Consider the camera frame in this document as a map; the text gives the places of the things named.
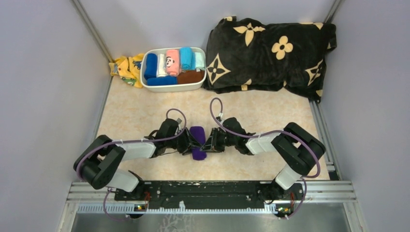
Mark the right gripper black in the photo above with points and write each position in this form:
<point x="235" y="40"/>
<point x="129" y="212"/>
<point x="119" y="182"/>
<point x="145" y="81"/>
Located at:
<point x="212" y="144"/>

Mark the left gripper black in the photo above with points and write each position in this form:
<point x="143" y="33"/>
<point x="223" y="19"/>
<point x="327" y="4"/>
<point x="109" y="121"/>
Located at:
<point x="189" y="142"/>

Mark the purple towel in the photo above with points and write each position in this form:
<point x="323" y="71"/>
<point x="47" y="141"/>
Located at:
<point x="198" y="133"/>

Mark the pink panda towel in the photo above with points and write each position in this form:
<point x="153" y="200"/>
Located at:
<point x="172" y="62"/>

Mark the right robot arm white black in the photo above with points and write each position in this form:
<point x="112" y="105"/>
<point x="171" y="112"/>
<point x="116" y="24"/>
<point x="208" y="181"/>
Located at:
<point x="299" y="149"/>

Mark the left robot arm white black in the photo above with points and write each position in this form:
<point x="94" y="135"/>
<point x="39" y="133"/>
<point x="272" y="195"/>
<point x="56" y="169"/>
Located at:
<point x="99" y="163"/>

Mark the white plastic bin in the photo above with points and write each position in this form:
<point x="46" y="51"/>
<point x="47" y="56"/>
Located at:
<point x="167" y="88"/>

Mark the dark blue rolled towel lying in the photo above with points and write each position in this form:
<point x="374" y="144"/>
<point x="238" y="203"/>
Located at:
<point x="162" y="81"/>

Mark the brown rolled towel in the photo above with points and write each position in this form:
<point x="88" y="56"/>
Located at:
<point x="190" y="77"/>

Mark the white rolled towel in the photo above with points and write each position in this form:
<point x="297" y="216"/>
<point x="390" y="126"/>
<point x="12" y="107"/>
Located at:
<point x="161" y="69"/>

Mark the dark blue rolled towel upright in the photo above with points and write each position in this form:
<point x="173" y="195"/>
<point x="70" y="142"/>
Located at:
<point x="151" y="66"/>

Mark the yellow patterned cloth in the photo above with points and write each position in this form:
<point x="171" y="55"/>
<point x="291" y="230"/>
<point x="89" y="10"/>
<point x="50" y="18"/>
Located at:
<point x="128" y="69"/>

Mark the pale mint rolled towel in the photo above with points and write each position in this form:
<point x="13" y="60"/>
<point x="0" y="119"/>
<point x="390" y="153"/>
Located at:
<point x="199" y="61"/>

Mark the black floral blanket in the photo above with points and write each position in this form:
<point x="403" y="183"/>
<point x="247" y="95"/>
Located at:
<point x="246" y="54"/>

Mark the light blue rolled towel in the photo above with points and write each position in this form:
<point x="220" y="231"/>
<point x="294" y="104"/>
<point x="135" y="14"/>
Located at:
<point x="186" y="58"/>

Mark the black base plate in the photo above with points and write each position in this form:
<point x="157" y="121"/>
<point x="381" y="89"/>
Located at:
<point x="202" y="195"/>

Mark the aluminium frame rail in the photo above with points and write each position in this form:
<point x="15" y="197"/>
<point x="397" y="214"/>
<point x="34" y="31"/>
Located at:
<point x="83" y="197"/>

